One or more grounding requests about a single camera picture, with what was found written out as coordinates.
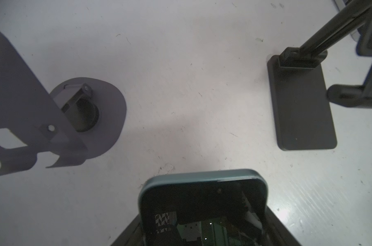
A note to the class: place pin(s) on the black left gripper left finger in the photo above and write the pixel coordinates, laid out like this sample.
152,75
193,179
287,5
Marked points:
132,235

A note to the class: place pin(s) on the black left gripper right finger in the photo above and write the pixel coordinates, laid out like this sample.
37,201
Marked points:
275,232

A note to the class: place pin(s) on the teal-edged phone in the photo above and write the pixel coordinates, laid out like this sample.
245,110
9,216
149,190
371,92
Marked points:
216,208

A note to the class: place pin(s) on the black flat stand back right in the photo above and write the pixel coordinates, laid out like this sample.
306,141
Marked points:
300,98

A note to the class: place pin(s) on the grey round stand near left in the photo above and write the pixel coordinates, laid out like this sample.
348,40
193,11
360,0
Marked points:
82,118

